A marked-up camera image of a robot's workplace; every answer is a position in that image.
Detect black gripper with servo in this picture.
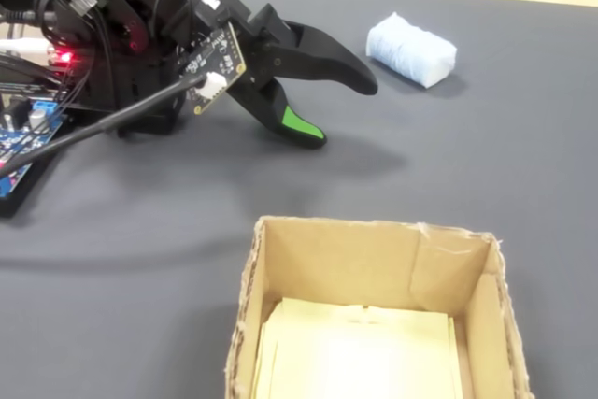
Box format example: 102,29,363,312
192,0,379,150

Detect light blue foam block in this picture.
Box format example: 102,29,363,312
365,10,458,90

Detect open brown cardboard box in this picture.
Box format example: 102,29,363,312
222,215,536,399

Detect dark grey textured mat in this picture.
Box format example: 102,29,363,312
0,0,598,399

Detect black USB plug silver tip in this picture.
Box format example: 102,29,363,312
32,0,107,22

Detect pale yellow paper sheets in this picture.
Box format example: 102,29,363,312
254,296,463,399

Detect black barrel power plug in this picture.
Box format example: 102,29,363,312
0,7,57,29

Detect blue controller circuit board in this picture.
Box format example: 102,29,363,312
0,98,66,199

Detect blue circuit board base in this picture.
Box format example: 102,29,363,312
0,111,76,221

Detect black camera circuit board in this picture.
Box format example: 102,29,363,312
178,23,249,117

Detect thin black servo cable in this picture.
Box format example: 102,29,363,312
151,0,200,52

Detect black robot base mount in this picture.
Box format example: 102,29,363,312
69,43,188,138

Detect white plug with cable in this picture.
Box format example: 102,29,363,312
0,37,53,57

